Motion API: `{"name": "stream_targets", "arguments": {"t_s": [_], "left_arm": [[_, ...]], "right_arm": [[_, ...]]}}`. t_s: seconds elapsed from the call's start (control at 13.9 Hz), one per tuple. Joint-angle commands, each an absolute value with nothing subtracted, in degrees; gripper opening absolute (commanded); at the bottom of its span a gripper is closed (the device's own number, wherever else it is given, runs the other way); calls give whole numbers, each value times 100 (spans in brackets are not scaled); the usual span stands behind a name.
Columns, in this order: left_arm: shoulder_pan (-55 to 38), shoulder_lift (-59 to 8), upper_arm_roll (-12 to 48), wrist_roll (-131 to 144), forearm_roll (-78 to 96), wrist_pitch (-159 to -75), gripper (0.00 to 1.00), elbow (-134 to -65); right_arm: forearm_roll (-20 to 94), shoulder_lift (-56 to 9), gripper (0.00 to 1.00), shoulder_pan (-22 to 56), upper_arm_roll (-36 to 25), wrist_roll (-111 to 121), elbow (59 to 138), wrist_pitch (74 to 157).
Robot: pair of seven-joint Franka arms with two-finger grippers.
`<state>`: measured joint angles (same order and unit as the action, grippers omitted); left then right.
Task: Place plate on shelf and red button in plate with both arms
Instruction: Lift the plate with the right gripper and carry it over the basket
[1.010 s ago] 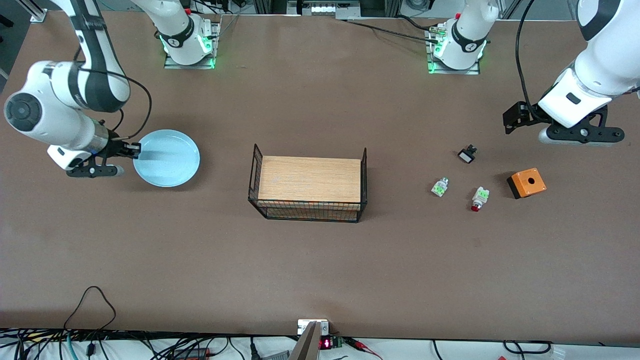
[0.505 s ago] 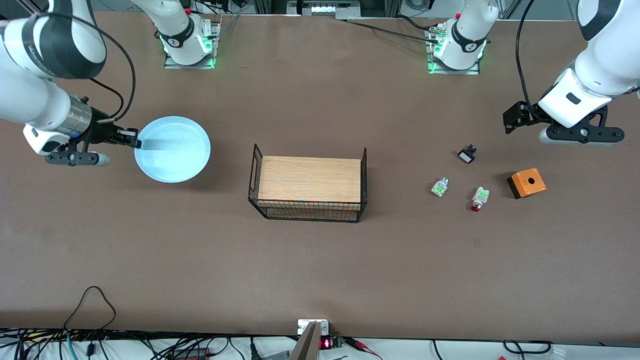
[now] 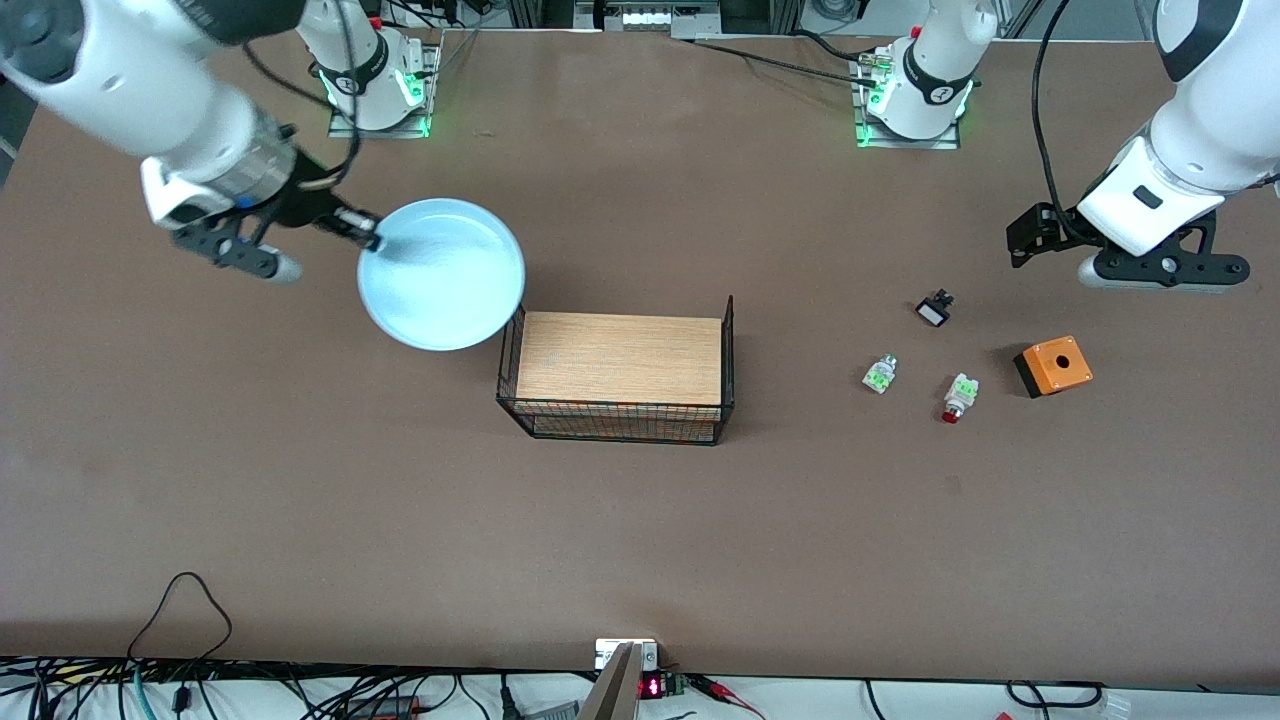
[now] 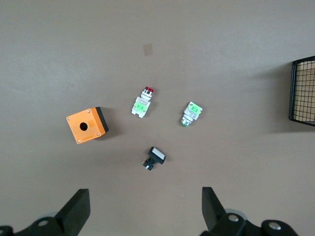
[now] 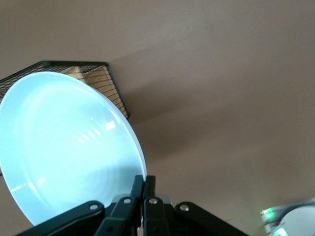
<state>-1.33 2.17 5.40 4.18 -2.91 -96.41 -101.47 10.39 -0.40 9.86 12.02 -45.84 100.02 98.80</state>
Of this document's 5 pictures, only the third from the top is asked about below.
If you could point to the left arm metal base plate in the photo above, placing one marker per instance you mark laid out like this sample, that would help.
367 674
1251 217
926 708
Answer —
930 144

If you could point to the aluminium camera post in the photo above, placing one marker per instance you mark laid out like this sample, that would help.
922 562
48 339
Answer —
615 690

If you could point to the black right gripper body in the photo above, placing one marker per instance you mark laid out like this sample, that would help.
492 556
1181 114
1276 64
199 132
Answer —
305 199

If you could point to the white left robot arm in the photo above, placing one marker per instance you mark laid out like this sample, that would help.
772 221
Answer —
1200 140

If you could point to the orange button enclosure box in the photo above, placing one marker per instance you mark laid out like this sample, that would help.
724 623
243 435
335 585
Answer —
1045 372

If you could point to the red push button switch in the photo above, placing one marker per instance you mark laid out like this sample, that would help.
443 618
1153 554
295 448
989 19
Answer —
962 392

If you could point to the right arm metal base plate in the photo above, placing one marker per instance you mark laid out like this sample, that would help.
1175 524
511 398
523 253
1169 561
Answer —
350 130

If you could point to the black power adapter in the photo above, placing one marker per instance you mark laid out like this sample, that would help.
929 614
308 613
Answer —
385 707

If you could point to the light blue round plate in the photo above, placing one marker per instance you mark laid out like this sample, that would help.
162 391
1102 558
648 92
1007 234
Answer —
445 280

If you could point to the black white square switch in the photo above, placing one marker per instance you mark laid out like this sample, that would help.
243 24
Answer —
933 313

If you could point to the green white contact block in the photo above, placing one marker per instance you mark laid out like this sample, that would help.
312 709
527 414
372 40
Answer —
880 376

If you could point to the light wooden board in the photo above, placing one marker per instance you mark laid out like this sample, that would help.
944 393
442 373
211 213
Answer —
620 355

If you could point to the aluminium frame with light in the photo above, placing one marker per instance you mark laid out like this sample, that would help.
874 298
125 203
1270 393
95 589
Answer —
648 18

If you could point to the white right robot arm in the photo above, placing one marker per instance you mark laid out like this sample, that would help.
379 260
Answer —
130 80

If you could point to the red probe leads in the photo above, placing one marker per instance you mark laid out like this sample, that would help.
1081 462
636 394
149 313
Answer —
715 688

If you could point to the red digit display module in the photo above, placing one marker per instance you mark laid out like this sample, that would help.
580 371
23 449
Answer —
652 687

